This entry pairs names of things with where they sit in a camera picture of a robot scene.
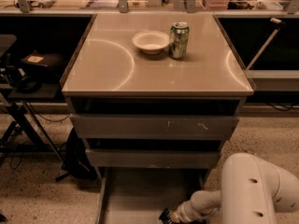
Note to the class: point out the black side stand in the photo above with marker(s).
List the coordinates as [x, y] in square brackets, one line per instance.
[6, 42]

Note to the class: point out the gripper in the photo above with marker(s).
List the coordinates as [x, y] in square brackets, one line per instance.
[181, 215]

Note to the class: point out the grey top drawer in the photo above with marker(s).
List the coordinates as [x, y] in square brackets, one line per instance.
[154, 118]

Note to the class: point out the grey bottom drawer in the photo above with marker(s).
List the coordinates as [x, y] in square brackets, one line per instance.
[139, 195]

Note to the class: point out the black box with label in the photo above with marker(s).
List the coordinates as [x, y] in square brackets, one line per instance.
[44, 61]

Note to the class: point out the grey drawer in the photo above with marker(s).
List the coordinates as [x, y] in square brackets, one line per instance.
[190, 154]
[154, 118]
[139, 195]

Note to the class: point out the green soda can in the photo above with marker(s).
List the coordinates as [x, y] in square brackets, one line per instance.
[178, 40]

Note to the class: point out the white paper bowl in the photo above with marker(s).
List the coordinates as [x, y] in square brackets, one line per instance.
[151, 42]

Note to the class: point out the black headphones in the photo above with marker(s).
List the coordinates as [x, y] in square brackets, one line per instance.
[25, 84]

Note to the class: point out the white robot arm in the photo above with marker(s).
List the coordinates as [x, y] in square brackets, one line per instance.
[252, 191]

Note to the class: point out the grey drawer cabinet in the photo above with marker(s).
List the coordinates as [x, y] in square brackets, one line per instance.
[110, 66]

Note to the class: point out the grey middle drawer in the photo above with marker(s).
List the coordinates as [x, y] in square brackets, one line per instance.
[190, 154]

